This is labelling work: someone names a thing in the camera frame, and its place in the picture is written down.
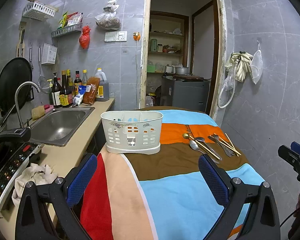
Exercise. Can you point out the red plastic bag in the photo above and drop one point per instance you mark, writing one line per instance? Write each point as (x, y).
(84, 39)

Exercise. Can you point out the wooden chopstick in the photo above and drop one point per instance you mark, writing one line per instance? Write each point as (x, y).
(237, 153)
(227, 142)

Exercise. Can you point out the orange wall hook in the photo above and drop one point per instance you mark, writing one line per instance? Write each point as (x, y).
(136, 36)

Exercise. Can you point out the yellow sponge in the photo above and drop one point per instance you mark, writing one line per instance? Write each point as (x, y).
(37, 112)

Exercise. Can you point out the grey wall shelf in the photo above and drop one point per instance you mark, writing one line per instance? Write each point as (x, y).
(67, 30)

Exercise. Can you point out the colourful striped table cloth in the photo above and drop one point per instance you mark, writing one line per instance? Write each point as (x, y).
(157, 196)

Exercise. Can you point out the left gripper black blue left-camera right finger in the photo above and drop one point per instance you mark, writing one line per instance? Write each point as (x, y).
(262, 218)

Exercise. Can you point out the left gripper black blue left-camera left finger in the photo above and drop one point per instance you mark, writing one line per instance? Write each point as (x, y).
(33, 219)

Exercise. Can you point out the hanging white mesh bag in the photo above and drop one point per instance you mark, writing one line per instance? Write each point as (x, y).
(256, 65)

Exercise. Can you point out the hanging cream gloves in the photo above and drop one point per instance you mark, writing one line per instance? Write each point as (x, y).
(240, 63)

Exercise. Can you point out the black round pan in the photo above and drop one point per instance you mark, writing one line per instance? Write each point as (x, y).
(14, 73)

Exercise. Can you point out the white wall socket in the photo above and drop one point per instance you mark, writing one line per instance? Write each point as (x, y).
(115, 36)

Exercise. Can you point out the grey cabinet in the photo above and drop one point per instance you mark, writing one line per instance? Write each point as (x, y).
(182, 93)

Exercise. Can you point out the green box on shelf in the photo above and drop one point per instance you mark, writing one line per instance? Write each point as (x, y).
(150, 68)

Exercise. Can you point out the large oil jug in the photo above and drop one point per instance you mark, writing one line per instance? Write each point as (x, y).
(103, 87)

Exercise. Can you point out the crumpled white rag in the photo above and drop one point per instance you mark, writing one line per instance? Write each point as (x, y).
(40, 175)

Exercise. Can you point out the silver plain spoon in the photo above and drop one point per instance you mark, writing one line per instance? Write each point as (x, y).
(202, 140)

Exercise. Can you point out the orange snack bag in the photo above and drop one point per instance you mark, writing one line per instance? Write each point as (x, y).
(91, 90)

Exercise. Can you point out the white wall basket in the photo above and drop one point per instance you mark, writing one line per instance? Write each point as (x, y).
(38, 11)

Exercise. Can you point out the white plastic utensil caddy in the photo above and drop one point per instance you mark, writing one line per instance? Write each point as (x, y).
(132, 131)

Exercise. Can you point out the gold long-handled spoon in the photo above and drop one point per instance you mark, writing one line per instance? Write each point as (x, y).
(188, 136)

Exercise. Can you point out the white tissue box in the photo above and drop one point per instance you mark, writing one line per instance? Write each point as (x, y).
(49, 54)

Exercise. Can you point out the black induction cooker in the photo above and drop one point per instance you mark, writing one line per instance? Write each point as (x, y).
(16, 154)

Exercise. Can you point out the metal pot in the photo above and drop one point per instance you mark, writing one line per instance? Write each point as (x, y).
(182, 70)

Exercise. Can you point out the hanging clear plastic bag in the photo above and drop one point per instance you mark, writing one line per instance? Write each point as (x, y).
(108, 19)

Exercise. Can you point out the stainless steel sink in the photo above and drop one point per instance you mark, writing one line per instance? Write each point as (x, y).
(58, 126)

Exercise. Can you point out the silver fork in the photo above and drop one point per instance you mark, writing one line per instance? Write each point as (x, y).
(223, 143)
(225, 149)

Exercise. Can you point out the silver ornate spoon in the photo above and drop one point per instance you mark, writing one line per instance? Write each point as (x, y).
(195, 147)

